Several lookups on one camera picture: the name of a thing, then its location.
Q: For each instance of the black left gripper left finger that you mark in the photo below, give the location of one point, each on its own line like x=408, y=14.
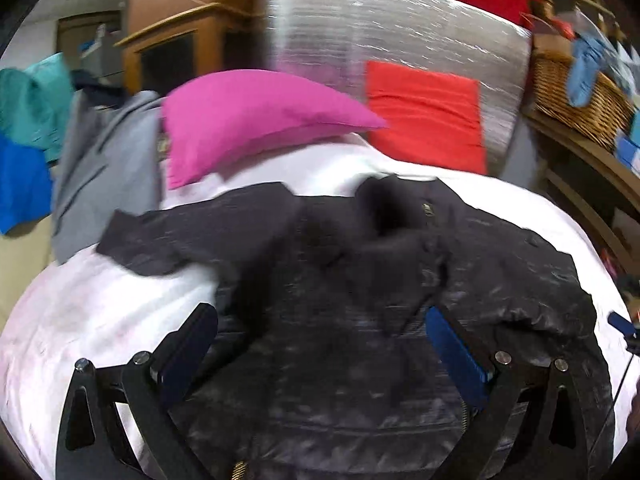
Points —
x=92, y=441

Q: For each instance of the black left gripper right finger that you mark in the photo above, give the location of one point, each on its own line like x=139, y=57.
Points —
x=551, y=441

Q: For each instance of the black puffer jacket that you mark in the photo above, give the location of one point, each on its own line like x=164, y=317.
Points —
x=322, y=368

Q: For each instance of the light pink bed blanket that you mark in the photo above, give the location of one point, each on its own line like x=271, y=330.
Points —
x=89, y=307

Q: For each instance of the beige sofa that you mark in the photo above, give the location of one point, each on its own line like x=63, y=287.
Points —
x=24, y=252

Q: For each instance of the blue garment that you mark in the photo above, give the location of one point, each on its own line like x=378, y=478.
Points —
x=26, y=185

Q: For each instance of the grey garment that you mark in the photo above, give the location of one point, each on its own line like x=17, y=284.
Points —
x=109, y=162

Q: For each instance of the blue white box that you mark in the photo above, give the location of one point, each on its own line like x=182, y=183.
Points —
x=628, y=154

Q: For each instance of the wicker basket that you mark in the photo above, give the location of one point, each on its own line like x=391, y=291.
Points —
x=592, y=106

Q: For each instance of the red-orange pillow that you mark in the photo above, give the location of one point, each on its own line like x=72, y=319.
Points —
x=432, y=118

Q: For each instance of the teal garment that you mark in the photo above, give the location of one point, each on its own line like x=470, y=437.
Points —
x=35, y=105

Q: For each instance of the magenta pillow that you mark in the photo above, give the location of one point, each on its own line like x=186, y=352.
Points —
x=220, y=118

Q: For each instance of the light blue cloth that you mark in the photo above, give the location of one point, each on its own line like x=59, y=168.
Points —
x=589, y=57

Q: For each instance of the wooden cabinet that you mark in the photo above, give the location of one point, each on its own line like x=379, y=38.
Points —
x=202, y=25

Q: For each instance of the silver foil insulation sheet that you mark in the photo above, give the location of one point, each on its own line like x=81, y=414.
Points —
x=330, y=42

